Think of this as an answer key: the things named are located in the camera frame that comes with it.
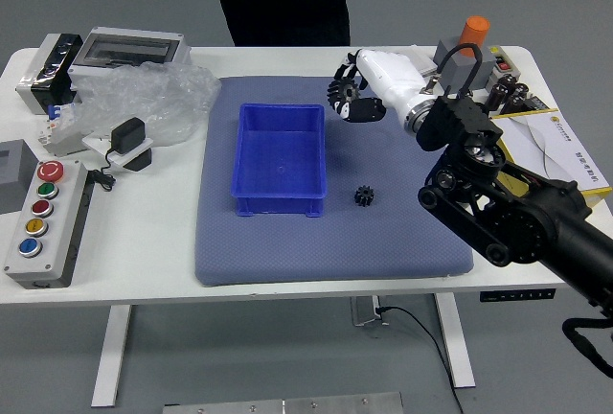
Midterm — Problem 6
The blue plastic box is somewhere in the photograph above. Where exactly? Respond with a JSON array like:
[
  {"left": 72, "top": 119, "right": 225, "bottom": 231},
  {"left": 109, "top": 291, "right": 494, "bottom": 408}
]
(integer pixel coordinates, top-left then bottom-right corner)
[{"left": 231, "top": 103, "right": 329, "bottom": 219}]

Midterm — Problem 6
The black circuit board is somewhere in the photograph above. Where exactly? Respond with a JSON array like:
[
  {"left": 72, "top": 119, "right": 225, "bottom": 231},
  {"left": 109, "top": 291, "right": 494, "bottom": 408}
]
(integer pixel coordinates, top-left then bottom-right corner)
[{"left": 521, "top": 94, "right": 551, "bottom": 112}]

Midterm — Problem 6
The grey metal plate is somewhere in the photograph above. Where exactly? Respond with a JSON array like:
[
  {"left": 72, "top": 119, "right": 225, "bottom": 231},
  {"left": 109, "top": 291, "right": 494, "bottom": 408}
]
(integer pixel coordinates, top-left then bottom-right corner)
[{"left": 162, "top": 390, "right": 404, "bottom": 414}]

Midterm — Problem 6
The white circuit breaker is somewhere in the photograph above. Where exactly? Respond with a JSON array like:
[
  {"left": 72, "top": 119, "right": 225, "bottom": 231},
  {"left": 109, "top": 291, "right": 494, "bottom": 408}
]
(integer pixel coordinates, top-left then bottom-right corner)
[{"left": 36, "top": 102, "right": 90, "bottom": 157}]

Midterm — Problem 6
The white wall switch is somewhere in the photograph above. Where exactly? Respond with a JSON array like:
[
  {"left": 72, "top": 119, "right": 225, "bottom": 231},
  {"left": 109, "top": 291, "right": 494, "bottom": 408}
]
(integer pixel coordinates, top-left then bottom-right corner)
[{"left": 404, "top": 46, "right": 439, "bottom": 78}]

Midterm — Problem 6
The black adapter cord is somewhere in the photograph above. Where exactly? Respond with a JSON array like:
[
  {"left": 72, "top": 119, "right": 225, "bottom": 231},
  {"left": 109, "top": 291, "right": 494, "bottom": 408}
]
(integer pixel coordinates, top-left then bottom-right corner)
[{"left": 88, "top": 148, "right": 119, "bottom": 193}]

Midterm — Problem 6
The black power cable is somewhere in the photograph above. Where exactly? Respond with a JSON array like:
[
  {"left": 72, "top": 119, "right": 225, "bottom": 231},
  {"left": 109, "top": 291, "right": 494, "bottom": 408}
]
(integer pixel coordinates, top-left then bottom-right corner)
[{"left": 375, "top": 306, "right": 465, "bottom": 414}]

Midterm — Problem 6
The black power adapter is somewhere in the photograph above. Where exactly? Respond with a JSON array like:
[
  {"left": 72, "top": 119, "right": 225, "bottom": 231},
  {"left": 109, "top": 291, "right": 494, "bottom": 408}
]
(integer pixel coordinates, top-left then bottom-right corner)
[{"left": 110, "top": 117, "right": 148, "bottom": 155}]

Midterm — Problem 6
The plain grey box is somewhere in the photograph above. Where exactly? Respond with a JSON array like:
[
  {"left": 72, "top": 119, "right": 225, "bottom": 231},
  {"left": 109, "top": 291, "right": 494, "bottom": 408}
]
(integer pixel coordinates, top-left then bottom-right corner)
[{"left": 0, "top": 139, "right": 39, "bottom": 216}]

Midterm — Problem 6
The white flat plate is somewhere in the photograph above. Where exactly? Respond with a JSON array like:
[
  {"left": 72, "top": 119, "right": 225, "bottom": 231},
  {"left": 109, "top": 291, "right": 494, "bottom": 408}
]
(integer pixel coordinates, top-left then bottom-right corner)
[{"left": 80, "top": 130, "right": 155, "bottom": 170}]

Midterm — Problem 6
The yellow and white cardboard box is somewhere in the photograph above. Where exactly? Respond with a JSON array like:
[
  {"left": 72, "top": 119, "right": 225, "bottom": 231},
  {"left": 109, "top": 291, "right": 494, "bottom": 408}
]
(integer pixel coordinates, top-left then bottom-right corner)
[{"left": 490, "top": 107, "right": 605, "bottom": 207}]

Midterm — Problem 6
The blue-grey mat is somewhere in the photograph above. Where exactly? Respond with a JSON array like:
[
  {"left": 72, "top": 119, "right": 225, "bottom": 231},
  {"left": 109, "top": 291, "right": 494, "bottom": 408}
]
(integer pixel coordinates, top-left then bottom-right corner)
[{"left": 193, "top": 76, "right": 475, "bottom": 288}]

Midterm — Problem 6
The big black gear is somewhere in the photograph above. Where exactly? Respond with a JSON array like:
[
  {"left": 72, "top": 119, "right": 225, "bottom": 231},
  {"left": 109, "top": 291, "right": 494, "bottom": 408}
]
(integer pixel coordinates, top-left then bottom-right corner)
[{"left": 327, "top": 76, "right": 360, "bottom": 106}]

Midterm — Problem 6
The grey push-button station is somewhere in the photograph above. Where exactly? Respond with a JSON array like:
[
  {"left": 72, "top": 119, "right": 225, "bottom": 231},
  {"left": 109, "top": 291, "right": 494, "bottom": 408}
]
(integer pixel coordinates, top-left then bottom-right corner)
[{"left": 3, "top": 160, "right": 90, "bottom": 289}]

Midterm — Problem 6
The white table leg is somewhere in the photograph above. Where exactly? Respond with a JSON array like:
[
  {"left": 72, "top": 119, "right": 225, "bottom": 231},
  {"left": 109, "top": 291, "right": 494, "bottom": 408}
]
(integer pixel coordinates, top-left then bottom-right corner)
[
  {"left": 90, "top": 305, "right": 133, "bottom": 408},
  {"left": 433, "top": 293, "right": 477, "bottom": 389}
]

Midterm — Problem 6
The grey block holder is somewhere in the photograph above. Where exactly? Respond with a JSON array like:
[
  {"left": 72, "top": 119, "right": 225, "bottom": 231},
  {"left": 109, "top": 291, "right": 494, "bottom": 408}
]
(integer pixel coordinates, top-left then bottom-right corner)
[{"left": 434, "top": 37, "right": 497, "bottom": 96}]

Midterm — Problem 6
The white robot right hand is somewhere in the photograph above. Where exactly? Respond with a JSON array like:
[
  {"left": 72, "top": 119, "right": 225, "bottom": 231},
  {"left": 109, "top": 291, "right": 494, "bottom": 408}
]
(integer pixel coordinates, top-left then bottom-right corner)
[{"left": 327, "top": 48, "right": 428, "bottom": 125}]

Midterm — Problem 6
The clear plastic bag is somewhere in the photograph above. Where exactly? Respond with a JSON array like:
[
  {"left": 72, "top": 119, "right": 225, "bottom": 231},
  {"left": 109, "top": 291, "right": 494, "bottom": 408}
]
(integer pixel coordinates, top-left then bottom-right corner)
[{"left": 71, "top": 61, "right": 222, "bottom": 148}]

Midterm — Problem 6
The white switch box red button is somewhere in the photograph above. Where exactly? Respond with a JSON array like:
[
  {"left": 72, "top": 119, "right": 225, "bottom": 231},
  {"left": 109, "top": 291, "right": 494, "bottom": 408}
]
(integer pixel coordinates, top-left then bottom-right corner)
[{"left": 487, "top": 44, "right": 523, "bottom": 89}]

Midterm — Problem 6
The black and white enclosure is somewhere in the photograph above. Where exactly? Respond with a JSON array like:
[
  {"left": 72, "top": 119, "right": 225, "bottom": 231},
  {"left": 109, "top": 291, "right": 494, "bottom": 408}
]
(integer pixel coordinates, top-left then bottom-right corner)
[{"left": 14, "top": 33, "right": 85, "bottom": 116}]

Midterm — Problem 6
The orange cylinder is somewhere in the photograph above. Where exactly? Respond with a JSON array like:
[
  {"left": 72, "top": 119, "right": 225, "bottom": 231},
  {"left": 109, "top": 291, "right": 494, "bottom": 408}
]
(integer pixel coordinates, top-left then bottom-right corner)
[{"left": 456, "top": 15, "right": 491, "bottom": 57}]

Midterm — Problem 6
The grey distribution box clear cover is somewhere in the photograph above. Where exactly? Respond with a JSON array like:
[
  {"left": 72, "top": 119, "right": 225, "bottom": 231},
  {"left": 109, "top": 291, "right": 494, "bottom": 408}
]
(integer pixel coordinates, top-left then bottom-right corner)
[{"left": 68, "top": 26, "right": 193, "bottom": 75}]

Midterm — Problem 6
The small black gear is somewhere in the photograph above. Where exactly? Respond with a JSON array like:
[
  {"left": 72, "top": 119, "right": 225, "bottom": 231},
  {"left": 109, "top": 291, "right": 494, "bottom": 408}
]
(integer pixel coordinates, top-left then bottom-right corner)
[{"left": 353, "top": 185, "right": 377, "bottom": 208}]

